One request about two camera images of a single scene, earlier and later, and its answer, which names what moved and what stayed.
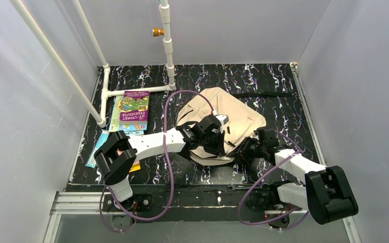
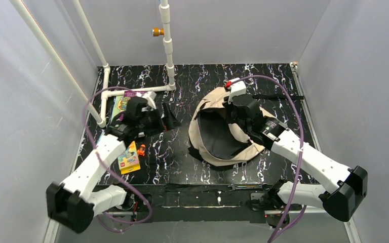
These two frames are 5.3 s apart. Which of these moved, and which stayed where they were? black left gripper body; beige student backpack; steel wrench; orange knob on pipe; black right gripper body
Moved: black left gripper body; black right gripper body; beige student backpack
Stayed: orange knob on pipe; steel wrench
